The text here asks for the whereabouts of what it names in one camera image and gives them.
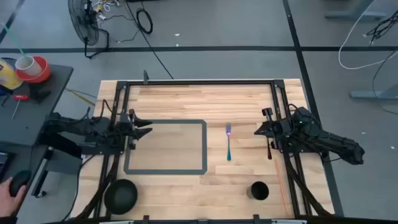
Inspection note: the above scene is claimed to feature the yellow container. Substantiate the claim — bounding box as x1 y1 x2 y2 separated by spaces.
0 58 24 91

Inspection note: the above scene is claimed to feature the grey desk foot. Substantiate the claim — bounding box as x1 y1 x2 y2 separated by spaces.
349 83 398 101
324 0 387 21

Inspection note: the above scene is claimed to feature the black bowl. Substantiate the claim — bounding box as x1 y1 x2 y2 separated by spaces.
103 179 139 215

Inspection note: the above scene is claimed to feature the thin black cable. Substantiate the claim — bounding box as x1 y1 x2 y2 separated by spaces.
371 50 398 116

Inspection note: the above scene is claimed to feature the person's hand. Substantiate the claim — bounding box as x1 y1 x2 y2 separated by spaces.
0 179 27 219

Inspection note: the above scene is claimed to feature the long white cable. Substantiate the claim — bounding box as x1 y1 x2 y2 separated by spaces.
338 0 398 70

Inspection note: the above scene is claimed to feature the red-handled screwdriver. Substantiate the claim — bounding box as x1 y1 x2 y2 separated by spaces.
11 94 30 121

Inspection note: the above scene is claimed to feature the grey rectangular tape outline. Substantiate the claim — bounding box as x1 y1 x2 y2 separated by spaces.
123 119 208 175

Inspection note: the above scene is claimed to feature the dark grey side desk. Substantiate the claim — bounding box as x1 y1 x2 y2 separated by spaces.
0 57 75 224

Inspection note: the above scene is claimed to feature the white paper cup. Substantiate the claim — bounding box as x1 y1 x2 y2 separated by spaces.
14 55 43 78

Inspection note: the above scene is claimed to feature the small black clamp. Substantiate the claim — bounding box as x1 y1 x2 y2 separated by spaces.
29 83 52 104

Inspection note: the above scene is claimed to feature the black computer mouse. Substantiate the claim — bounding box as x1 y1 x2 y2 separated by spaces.
9 170 32 198

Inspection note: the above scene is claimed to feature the black floor fan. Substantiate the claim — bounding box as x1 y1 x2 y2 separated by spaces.
67 0 110 59

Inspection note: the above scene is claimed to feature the green straw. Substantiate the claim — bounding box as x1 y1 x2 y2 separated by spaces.
1 22 27 60

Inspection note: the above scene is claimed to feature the thin yellow cable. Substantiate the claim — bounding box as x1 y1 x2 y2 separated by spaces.
64 87 97 107

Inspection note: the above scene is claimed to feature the white cable bundle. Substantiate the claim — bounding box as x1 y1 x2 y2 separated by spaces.
91 0 123 14

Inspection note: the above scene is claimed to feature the coiled black cable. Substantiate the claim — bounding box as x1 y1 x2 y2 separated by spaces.
136 7 154 35

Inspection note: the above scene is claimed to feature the tangled black cable bundle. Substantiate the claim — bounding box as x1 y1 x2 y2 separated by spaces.
366 10 398 44

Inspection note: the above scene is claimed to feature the black cup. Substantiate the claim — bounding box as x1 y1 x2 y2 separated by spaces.
246 181 270 201

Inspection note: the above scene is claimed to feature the long black cable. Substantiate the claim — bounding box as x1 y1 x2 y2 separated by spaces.
124 0 175 80

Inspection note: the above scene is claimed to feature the red bowl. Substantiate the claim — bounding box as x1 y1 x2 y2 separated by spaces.
15 55 52 84

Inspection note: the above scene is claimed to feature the iridescent metal fork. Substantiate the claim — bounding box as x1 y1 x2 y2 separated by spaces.
226 123 233 162

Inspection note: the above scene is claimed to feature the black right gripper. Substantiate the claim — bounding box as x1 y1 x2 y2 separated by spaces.
254 107 295 151

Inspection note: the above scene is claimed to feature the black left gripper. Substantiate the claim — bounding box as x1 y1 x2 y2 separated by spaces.
108 108 154 151

